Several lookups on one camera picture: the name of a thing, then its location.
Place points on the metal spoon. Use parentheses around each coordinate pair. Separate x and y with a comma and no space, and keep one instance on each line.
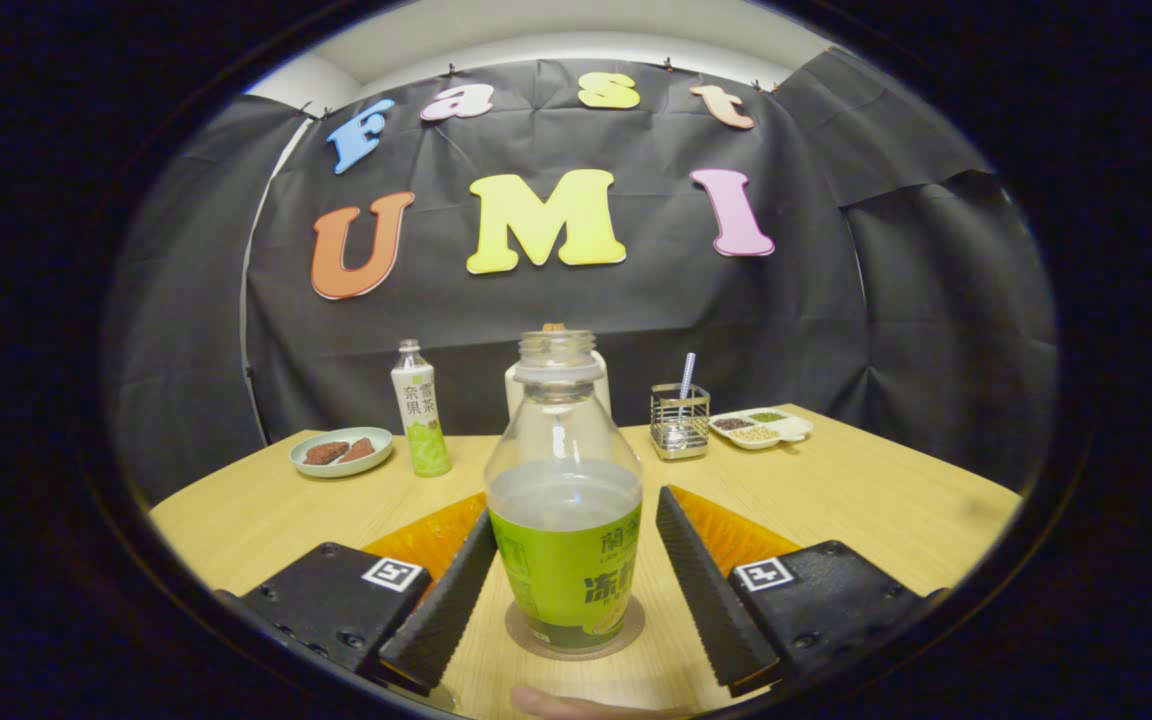
(686,375)

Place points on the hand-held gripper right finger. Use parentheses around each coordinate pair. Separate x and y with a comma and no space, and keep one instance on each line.
(711,600)

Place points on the slim green drink bottle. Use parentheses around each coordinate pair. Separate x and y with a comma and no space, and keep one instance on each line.
(416,400)

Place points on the brown food piece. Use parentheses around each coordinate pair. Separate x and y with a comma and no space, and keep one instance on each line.
(324,453)
(361,449)

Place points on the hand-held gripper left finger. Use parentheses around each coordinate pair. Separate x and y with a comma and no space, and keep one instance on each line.
(446,610)

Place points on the white divided dish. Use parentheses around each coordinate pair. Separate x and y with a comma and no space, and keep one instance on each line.
(791,428)

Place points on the pale green plate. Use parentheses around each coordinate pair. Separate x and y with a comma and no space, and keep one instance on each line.
(341,471)

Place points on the green label juice bottle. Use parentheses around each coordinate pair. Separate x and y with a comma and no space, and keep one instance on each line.
(566,580)

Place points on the white toaster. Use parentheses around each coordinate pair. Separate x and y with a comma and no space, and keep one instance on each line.
(603,385)

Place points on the round brown coaster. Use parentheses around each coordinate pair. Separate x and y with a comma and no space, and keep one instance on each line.
(514,630)

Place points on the wooden table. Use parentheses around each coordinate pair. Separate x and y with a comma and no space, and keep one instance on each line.
(836,500)

